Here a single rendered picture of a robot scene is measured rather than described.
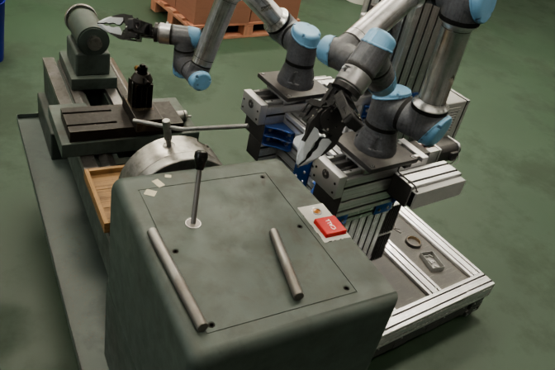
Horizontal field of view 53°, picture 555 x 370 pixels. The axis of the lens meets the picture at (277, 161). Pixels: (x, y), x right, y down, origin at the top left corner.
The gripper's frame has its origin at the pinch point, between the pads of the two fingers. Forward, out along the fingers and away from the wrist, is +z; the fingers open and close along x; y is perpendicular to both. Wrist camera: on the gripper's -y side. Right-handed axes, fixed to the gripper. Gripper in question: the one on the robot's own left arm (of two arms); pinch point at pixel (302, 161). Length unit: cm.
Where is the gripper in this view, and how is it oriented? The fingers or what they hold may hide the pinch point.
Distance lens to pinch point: 124.3
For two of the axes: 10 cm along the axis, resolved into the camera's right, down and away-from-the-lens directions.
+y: -4.8, -2.4, 8.4
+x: -6.7, -5.2, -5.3
